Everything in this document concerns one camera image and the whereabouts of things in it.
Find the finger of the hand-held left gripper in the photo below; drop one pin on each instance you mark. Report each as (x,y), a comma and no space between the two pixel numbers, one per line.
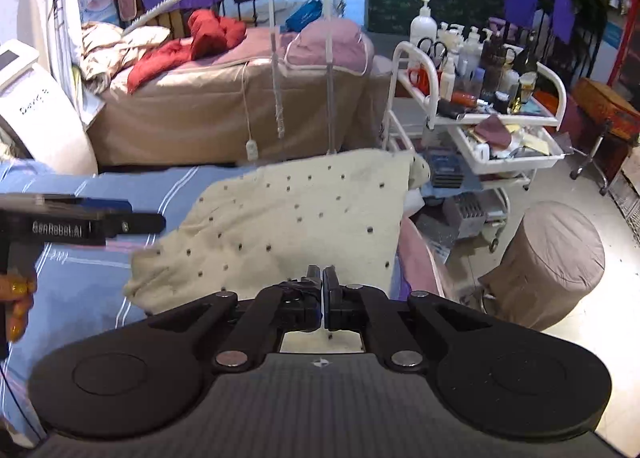
(102,205)
(140,224)

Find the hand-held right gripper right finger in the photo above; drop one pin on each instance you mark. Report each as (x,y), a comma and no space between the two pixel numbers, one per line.
(330,298)

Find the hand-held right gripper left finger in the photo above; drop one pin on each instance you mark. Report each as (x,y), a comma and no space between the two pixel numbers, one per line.
(316,293)

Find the cream polka dot shirt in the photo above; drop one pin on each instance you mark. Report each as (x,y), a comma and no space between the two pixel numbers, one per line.
(300,218)

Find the person's left hand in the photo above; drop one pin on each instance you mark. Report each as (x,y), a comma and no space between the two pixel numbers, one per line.
(22,288)

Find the white beauty machine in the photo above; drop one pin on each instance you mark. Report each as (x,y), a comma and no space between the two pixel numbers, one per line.
(50,133)

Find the tan covered massage bed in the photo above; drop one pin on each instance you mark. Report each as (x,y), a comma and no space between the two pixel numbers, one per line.
(200,113)

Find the crumpled beige blanket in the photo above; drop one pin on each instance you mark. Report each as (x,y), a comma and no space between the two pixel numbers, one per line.
(115,53)

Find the grey ribbed appliance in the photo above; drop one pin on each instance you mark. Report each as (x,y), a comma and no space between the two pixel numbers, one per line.
(465,215)

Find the white hanging garment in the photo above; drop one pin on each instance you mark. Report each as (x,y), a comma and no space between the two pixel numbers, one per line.
(62,28)

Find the red jacket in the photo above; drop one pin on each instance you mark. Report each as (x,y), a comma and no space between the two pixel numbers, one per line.
(210,33)

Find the taupe covered round stool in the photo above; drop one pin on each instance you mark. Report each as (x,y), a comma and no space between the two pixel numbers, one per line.
(545,258)

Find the white trolley cart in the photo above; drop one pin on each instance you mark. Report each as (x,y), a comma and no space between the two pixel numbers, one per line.
(505,164)

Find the red cup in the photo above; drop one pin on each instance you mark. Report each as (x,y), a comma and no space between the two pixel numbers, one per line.
(420,80)

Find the white arched lamp stand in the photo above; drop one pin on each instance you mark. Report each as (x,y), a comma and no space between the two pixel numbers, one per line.
(330,38)

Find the blue bag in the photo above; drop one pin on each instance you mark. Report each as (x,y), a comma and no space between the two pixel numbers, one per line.
(302,15)

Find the group of cosmetic bottles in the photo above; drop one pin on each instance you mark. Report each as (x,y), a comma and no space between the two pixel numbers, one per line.
(480,58)

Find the white pump bottle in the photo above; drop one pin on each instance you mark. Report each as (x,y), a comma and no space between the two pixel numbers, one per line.
(422,30)

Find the green patterned board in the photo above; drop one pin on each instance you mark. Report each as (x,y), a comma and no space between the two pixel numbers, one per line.
(400,3)

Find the orange wooden box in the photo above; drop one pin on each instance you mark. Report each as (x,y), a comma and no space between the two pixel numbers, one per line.
(605,108)

